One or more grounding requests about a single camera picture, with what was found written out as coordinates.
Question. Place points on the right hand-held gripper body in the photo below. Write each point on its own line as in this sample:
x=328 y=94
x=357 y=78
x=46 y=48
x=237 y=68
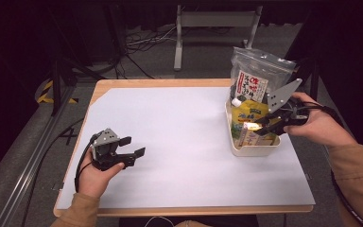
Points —
x=283 y=97

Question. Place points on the yellow spouted seasoning pouch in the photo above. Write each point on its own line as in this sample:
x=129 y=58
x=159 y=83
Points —
x=247 y=115

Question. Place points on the wooden table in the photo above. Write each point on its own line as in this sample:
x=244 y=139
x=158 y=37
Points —
x=157 y=83

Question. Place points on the aluminium floor rail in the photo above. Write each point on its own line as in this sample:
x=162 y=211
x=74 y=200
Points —
x=28 y=170

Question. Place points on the clear seaweed bag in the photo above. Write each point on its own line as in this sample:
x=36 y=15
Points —
x=258 y=67

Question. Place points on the person's left hand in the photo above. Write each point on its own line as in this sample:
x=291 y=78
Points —
x=91 y=179

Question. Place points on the beige packet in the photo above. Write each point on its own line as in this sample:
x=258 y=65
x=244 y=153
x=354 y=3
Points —
x=249 y=137

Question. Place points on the cream plastic basket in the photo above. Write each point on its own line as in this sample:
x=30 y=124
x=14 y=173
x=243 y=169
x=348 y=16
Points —
x=252 y=151

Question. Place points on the yellow black hazard tape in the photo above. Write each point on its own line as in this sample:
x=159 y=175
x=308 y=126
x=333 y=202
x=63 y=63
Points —
x=45 y=93

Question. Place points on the person's right hand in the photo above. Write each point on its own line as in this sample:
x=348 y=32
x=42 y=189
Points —
x=321 y=126

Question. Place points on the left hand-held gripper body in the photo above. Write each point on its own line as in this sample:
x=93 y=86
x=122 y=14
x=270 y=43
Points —
x=105 y=148

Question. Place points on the grey metal stand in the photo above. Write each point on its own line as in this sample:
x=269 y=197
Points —
x=214 y=19

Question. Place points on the black tripod stand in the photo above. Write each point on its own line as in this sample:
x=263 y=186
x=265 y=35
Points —
x=56 y=82

